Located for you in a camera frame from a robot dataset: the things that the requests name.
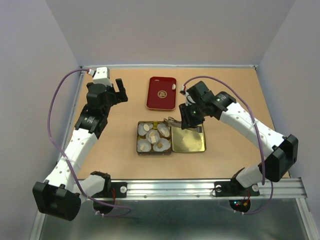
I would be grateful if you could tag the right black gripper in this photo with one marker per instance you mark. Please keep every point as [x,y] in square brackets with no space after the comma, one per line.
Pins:
[186,121]

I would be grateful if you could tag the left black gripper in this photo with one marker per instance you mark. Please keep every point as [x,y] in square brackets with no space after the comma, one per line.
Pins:
[122,96]

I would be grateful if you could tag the rectangular white chocolate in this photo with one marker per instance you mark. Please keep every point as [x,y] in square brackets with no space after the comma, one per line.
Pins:
[164,132]

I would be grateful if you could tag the round brown-white chocolate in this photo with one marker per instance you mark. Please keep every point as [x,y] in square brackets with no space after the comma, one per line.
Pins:
[160,145]

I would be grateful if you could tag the round white chocolate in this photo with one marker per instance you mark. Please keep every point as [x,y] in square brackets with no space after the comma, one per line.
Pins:
[151,134]

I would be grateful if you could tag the square white chocolate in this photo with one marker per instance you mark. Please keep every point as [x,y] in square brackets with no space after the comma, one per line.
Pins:
[153,139]

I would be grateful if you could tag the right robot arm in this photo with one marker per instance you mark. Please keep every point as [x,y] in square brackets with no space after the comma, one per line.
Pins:
[278,152]

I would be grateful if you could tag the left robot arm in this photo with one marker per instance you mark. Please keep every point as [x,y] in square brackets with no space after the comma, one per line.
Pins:
[61,194]

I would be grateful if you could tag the chocolate tin base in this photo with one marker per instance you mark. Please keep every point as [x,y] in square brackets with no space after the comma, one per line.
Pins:
[152,152]

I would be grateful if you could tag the oval white chocolate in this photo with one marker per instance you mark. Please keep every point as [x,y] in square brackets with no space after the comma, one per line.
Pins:
[146,127]

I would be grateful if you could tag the gold tin lid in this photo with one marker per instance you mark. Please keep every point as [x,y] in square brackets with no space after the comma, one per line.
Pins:
[187,140]

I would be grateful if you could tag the top right paper cup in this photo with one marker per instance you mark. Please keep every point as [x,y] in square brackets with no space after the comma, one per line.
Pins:
[163,126]

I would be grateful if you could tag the paper cup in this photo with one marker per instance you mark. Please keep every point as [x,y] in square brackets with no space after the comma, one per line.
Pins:
[157,135]
[166,145]
[163,126]
[143,142]
[141,130]

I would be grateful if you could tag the bottom right paper cup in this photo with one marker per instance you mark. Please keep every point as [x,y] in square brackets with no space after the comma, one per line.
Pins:
[166,145]

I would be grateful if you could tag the centre paper cup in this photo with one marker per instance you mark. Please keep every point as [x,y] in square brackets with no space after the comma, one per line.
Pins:
[157,135]

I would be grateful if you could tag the red lacquer tray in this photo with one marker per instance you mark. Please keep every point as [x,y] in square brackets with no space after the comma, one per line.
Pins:
[160,96]

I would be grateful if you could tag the bottom left paper cup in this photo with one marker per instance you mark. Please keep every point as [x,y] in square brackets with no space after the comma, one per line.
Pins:
[143,142]

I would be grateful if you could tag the top left paper cup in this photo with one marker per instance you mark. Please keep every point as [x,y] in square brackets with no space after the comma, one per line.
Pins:
[141,130]

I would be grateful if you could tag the metal front plate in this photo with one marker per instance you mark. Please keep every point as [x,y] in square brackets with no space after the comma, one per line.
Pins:
[180,220]

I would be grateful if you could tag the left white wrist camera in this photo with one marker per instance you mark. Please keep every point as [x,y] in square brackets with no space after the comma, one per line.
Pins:
[100,76]

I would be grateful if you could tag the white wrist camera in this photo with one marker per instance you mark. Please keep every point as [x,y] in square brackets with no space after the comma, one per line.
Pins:
[188,99]
[100,76]

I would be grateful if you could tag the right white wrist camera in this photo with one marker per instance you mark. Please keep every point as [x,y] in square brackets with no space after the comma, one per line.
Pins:
[188,99]

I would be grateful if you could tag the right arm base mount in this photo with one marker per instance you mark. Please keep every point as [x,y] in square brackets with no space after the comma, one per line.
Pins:
[241,201]

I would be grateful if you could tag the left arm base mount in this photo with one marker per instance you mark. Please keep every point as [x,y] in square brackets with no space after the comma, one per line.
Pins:
[110,189]

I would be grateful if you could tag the aluminium mounting rail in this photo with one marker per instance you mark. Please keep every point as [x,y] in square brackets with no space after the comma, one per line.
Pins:
[203,189]

